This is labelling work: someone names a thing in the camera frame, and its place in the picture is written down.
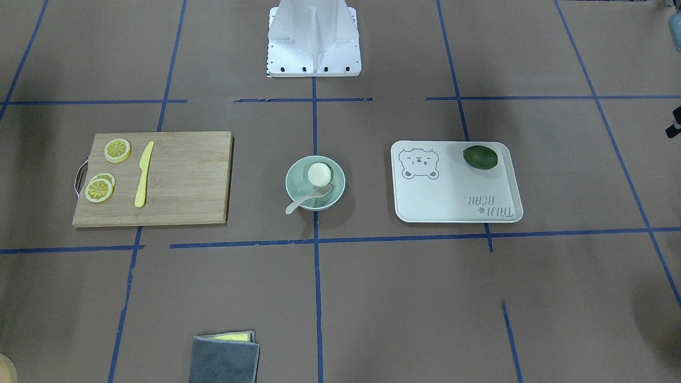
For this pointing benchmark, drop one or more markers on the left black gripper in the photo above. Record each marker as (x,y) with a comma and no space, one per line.
(677,115)

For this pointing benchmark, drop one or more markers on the white ceramic spoon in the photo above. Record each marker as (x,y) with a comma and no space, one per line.
(318,192)

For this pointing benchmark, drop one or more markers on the white steamed bun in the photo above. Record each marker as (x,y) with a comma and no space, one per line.
(319,174)

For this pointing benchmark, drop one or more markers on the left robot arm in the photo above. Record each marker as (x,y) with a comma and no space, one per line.
(674,26)

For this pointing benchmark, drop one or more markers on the light green bowl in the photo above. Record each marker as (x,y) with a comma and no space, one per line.
(297,183)

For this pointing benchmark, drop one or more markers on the dark green avocado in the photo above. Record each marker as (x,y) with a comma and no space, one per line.
(480,157)

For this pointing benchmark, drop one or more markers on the cream bear tray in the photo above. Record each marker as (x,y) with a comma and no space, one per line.
(433,183)

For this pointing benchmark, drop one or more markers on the yellow sponge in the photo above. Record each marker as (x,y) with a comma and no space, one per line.
(243,336)

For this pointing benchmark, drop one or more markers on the bamboo cutting board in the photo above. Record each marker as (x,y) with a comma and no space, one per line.
(188,180)

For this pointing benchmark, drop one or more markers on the grey folded cloth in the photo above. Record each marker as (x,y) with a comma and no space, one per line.
(212,360)

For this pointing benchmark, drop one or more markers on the yellow plastic knife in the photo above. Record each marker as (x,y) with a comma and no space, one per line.
(144,164)

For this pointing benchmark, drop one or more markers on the lemon slice upper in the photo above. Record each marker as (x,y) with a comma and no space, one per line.
(117,150)

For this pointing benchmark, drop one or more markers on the lemon slice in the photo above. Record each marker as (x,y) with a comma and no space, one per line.
(106,176)
(99,190)
(117,150)

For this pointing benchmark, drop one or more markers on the lemon slice lower back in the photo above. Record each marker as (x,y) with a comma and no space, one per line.
(106,176)

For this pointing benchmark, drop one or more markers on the lemon slice lower front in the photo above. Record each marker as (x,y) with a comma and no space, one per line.
(99,190)

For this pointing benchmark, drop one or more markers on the wooden stand base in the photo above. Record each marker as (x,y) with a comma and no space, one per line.
(8,372)

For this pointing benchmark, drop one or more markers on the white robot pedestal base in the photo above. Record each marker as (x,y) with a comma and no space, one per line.
(313,39)

